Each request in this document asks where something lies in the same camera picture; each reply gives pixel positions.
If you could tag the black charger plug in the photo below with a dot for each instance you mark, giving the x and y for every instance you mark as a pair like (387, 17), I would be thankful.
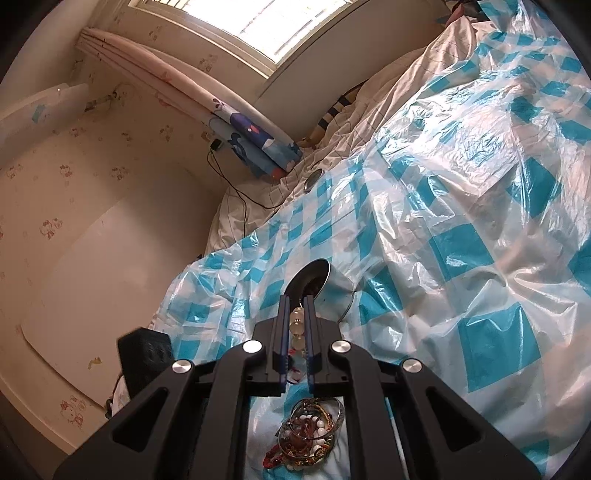
(216, 145)

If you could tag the pink cartoon print curtain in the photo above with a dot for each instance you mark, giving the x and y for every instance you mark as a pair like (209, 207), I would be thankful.
(194, 97)

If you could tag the round metal tin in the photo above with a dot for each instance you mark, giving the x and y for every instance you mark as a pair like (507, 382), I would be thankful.
(333, 290)

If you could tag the white board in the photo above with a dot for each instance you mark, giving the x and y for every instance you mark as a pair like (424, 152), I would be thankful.
(115, 258)

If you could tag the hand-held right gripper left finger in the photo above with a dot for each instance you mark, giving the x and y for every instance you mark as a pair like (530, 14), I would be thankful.
(284, 332)

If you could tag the dark cloth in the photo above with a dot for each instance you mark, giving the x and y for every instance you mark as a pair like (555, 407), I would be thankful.
(466, 9)

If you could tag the striped pillow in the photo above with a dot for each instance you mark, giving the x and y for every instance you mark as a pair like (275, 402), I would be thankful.
(333, 115)

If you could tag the window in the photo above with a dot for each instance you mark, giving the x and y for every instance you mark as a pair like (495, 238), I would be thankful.
(277, 23)

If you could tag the round metal lid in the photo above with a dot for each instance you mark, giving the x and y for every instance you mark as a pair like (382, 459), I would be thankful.
(313, 179)

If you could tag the white headboard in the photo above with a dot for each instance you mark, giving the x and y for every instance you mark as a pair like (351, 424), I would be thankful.
(323, 78)

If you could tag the blue white checkered plastic sheet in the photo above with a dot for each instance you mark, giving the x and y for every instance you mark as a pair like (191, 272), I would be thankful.
(461, 207)

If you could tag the translucent plastic box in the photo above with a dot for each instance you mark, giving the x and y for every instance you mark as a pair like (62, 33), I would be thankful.
(41, 115)

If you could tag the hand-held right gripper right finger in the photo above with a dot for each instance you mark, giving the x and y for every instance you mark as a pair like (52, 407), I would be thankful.
(310, 332)

